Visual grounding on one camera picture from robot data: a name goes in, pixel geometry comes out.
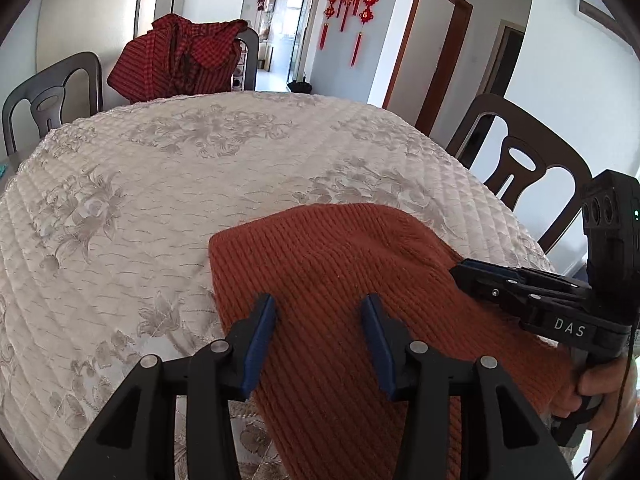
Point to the white quilted floral table cover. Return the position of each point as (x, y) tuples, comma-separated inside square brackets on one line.
[(150, 200)]

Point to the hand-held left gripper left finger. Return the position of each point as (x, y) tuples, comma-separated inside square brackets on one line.
[(262, 340)]

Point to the red plaid clothing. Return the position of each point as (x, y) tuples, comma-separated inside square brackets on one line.
[(175, 55)]

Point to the dark brown dining chair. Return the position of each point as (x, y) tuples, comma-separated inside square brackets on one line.
[(570, 160)]

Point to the dark grey dining chair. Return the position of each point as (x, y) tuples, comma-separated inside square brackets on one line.
[(85, 85)]

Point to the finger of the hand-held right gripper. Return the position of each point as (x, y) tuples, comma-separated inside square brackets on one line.
[(480, 280), (560, 287)]

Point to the dining chair under plaid clothing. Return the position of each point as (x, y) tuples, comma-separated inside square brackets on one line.
[(250, 60)]

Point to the black umbrella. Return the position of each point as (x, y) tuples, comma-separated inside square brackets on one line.
[(300, 86)]

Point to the wooden door frame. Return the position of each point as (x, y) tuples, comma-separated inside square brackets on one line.
[(400, 60)]

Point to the person's right hand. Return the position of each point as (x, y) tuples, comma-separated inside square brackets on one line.
[(612, 380)]

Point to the rust orange knit sweater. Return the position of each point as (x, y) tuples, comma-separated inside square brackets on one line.
[(325, 260)]

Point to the brown wall rail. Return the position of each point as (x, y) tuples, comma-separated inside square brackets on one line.
[(602, 14)]

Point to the shoe rack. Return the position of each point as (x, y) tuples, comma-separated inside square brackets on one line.
[(239, 67)]

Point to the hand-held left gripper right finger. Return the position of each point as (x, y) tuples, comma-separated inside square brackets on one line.
[(377, 345)]

